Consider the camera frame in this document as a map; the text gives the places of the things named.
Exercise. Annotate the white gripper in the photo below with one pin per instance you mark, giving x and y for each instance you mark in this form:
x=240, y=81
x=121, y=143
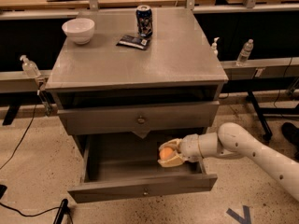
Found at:
x=189, y=148

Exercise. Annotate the orange fruit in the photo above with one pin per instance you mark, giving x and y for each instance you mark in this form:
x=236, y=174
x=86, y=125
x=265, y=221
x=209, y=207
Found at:
x=165, y=153

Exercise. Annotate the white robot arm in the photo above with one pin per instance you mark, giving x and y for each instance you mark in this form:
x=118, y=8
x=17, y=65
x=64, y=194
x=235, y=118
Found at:
x=228, y=142

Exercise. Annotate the grey upper drawer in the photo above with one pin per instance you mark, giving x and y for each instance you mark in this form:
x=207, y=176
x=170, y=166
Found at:
x=138, y=119

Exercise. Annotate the grey open lower drawer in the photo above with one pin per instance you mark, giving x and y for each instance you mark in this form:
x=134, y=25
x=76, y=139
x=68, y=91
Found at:
x=124, y=166

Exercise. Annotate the grey drawer cabinet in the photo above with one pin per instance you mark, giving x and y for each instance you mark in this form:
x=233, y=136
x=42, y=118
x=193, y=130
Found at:
x=179, y=66

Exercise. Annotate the small white pump bottle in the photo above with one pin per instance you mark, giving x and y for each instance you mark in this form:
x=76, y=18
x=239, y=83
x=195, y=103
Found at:
x=214, y=46

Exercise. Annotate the dark snack packet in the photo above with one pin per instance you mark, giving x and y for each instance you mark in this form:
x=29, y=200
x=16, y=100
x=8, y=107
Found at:
x=134, y=42

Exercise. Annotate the black stand foot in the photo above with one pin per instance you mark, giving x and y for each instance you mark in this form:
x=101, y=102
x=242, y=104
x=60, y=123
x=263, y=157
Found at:
x=62, y=210

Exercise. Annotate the clear plastic water bottle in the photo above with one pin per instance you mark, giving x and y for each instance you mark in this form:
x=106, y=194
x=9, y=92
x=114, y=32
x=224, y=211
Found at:
x=245, y=53

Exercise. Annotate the blue soda can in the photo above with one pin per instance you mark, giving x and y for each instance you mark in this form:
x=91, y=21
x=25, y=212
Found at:
x=144, y=20

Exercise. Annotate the white ceramic bowl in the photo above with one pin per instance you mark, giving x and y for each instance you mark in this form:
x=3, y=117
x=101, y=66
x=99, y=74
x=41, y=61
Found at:
x=79, y=30

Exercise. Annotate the clear pump sanitizer bottle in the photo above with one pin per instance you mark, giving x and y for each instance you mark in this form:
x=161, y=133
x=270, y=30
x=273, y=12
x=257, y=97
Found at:
x=30, y=67

